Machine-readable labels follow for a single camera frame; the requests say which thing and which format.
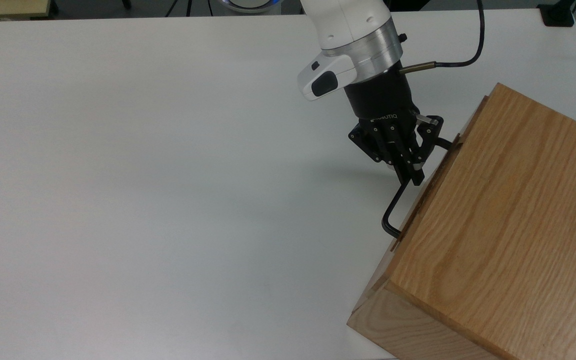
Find light wooden side table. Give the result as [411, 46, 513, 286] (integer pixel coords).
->
[0, 0, 53, 22]

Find black table clamp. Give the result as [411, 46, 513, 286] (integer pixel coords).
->
[537, 0, 576, 27]

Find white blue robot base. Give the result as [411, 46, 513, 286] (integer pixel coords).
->
[217, 0, 284, 14]

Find black tripod legs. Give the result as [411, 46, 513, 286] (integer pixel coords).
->
[167, 0, 194, 17]

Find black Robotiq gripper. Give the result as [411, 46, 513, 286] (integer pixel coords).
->
[343, 66, 445, 187]

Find black metal drawer handle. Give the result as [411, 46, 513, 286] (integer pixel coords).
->
[381, 137, 455, 239]

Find light wooden cabinet box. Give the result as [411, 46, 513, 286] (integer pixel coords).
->
[346, 82, 576, 360]

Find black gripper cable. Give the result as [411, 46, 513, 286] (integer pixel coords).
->
[399, 0, 485, 76]

